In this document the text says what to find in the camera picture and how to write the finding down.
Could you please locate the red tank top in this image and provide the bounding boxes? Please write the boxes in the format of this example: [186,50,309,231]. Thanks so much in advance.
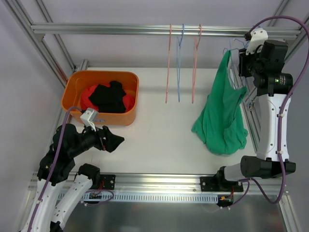
[80,84,135,113]

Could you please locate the black tank top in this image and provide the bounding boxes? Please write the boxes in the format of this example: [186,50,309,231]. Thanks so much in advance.
[89,81,126,113]

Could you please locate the pink hanger with black top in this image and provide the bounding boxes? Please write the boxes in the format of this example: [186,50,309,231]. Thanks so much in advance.
[191,24,202,104]

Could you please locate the blue wire hanger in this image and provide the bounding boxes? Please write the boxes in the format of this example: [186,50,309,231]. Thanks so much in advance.
[176,24,184,102]

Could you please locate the pink wire hanger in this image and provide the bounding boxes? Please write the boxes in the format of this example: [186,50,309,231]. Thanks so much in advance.
[165,24,172,103]

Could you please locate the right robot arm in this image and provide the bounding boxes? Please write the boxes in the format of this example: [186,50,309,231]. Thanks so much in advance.
[215,39,296,192]

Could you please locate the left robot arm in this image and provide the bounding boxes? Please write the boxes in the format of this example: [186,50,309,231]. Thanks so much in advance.
[22,123,125,232]

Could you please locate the blue hanger with green top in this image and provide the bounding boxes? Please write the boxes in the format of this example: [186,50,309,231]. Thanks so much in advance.
[223,38,250,102]

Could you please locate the green tank top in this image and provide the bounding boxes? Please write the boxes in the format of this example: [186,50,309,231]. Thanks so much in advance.
[191,50,248,155]

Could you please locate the orange plastic bin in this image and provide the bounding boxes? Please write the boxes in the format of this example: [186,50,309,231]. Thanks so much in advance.
[61,70,139,126]

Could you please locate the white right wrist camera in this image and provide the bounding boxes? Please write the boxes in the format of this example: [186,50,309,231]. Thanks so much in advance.
[244,28,268,56]

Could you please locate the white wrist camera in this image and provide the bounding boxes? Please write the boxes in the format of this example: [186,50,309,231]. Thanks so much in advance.
[80,108,98,132]
[244,28,268,56]

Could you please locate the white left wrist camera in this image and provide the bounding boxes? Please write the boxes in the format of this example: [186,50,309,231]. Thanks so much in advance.
[80,108,98,132]

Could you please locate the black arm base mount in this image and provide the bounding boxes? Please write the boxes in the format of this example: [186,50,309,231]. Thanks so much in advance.
[99,174,116,190]

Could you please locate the white slotted cable duct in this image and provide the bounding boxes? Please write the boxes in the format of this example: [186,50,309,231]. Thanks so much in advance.
[81,192,218,204]

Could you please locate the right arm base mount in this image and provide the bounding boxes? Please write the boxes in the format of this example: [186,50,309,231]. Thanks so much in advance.
[199,176,244,192]

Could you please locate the aluminium hanging rail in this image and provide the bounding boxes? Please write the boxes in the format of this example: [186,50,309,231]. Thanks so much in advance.
[30,23,301,38]

